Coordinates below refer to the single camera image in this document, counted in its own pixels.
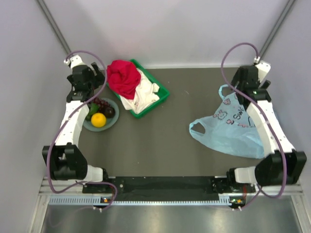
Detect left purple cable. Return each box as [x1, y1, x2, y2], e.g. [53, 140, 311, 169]
[46, 50, 118, 211]

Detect green pepper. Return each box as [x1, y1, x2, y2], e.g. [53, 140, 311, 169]
[86, 103, 99, 121]

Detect light blue plastic bag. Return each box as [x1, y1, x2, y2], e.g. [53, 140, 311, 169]
[189, 84, 275, 159]

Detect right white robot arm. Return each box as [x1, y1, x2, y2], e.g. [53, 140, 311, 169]
[226, 58, 307, 192]

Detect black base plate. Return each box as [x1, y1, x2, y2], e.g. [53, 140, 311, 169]
[82, 175, 256, 201]

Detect red cloth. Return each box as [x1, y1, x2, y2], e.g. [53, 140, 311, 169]
[107, 60, 141, 100]

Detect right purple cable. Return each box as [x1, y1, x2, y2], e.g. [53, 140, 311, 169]
[221, 42, 287, 210]

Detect aluminium frame rail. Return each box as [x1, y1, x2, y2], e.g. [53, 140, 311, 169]
[29, 176, 304, 207]

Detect green plastic tray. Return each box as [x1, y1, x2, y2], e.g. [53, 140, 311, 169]
[107, 59, 170, 118]

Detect dark red grape bunch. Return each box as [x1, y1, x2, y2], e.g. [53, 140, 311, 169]
[92, 97, 111, 108]

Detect dark purple round fruit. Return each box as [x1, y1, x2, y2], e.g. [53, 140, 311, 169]
[103, 106, 116, 118]

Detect grey-green plate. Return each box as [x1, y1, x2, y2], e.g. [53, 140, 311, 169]
[83, 98, 120, 132]

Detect white cloth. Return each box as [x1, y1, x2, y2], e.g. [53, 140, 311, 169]
[120, 68, 160, 115]

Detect orange fruit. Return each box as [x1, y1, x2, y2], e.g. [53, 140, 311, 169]
[91, 113, 106, 128]

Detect purple cable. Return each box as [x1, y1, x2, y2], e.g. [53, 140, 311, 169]
[221, 42, 287, 210]
[46, 50, 118, 211]

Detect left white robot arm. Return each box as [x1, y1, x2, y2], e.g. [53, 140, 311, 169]
[42, 50, 110, 193]

